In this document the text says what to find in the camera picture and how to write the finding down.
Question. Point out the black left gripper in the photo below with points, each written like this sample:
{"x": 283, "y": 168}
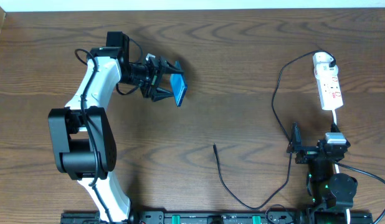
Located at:
{"x": 156, "y": 78}

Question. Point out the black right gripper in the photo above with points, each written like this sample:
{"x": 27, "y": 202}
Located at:
{"x": 308, "y": 149}

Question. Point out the blue Samsung Galaxy smartphone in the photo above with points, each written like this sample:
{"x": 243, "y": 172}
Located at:
{"x": 179, "y": 87}

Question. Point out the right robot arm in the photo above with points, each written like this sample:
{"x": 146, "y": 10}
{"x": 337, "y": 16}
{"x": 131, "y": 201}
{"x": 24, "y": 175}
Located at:
{"x": 332, "y": 192}

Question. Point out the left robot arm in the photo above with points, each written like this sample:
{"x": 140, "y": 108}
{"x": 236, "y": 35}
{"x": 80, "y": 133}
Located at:
{"x": 82, "y": 140}

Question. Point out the white power strip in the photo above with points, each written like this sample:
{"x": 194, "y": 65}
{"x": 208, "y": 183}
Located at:
{"x": 329, "y": 89}

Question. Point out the white USB wall charger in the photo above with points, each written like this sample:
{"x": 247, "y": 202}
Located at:
{"x": 324, "y": 66}

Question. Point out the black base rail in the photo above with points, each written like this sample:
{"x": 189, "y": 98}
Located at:
{"x": 159, "y": 217}

